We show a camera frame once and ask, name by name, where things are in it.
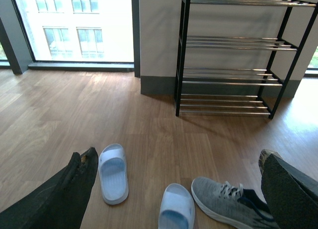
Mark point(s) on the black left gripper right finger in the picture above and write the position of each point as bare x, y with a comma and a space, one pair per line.
291, 195

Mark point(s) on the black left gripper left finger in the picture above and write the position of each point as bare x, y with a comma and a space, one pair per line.
60, 202

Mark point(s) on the grey knit sneaker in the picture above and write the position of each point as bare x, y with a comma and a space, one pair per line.
236, 206

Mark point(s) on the black metal shoe rack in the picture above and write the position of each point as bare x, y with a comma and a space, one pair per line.
238, 57

